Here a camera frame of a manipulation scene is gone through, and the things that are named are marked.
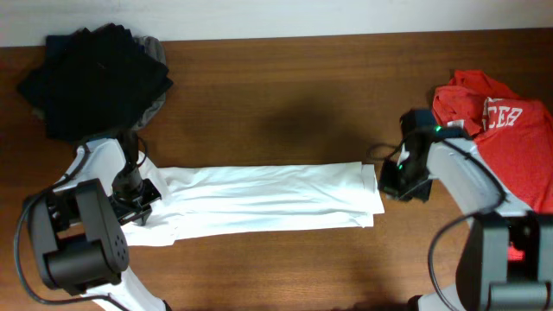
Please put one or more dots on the black folded garment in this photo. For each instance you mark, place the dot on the black folded garment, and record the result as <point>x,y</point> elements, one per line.
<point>95,82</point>

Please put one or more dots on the white printed t-shirt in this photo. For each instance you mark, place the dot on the white printed t-shirt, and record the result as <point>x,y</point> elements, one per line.
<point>203,202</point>

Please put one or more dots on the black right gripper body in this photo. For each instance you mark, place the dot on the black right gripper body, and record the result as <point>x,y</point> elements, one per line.
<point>397,187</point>

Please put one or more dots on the red lettered t-shirt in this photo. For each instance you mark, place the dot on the red lettered t-shirt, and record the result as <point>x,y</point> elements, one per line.
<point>513,134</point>

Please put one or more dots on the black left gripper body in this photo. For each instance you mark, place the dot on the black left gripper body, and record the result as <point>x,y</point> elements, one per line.
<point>136,203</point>

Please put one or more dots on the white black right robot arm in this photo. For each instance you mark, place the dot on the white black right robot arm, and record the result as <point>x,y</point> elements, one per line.
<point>506,262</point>

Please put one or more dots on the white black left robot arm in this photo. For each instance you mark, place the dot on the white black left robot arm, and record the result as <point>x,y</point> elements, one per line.
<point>75,225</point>

